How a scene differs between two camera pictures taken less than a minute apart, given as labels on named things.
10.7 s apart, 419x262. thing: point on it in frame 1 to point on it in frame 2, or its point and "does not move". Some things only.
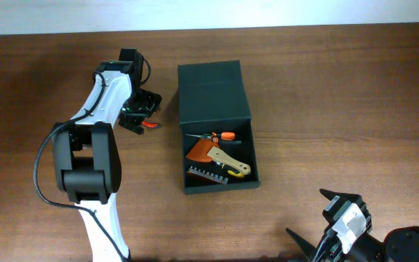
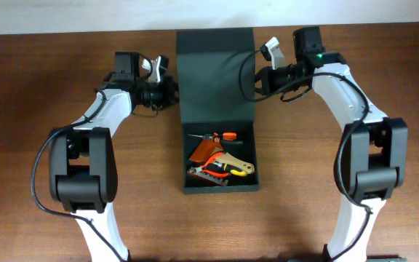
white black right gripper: x=331 y=249 to x=268 y=85
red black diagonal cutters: x=151 y=124 to x=211 y=160
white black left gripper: x=132 y=123 to x=167 y=86
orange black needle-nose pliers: x=220 y=137 does not move
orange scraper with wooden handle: x=206 y=151 does not move
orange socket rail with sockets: x=210 y=176 does not move
